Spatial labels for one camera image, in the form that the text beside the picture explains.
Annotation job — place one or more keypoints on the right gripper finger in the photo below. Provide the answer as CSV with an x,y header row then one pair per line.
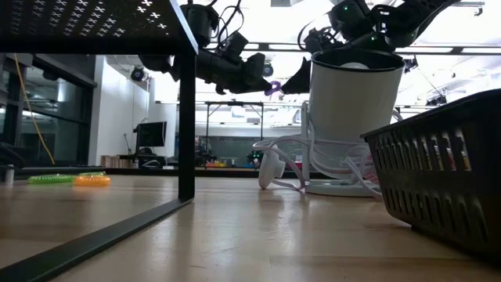
x,y
301,80

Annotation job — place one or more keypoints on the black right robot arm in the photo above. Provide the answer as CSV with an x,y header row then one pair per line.
x,y
411,19

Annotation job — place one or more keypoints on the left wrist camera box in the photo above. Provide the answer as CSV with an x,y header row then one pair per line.
x,y
235,45

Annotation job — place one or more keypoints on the black perforated metal shelf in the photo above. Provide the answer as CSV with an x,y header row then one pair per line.
x,y
98,43

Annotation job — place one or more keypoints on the black ceiling camera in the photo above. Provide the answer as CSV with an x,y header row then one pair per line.
x,y
137,73
268,70

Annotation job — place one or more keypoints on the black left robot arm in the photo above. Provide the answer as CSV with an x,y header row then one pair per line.
x,y
203,23

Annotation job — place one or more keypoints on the black aluminium table frame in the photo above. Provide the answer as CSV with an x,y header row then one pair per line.
x,y
39,171

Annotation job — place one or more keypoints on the grey metal post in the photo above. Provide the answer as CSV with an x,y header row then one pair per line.
x,y
9,175

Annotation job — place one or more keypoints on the black gantry frame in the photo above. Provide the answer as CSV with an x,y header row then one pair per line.
x,y
235,103

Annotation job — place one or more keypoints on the black computer monitor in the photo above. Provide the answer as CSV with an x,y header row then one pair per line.
x,y
150,134

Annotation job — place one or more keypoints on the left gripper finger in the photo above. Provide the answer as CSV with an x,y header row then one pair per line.
x,y
254,66
254,89

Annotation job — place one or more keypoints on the white desk lamp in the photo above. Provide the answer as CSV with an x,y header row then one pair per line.
x,y
352,102

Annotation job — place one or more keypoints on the black mesh basket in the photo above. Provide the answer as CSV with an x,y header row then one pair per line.
x,y
450,203

